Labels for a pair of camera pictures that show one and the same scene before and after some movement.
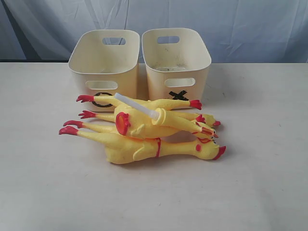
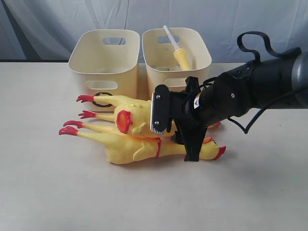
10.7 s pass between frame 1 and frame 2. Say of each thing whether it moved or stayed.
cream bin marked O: stayed
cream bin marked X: stayed
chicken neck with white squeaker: moved
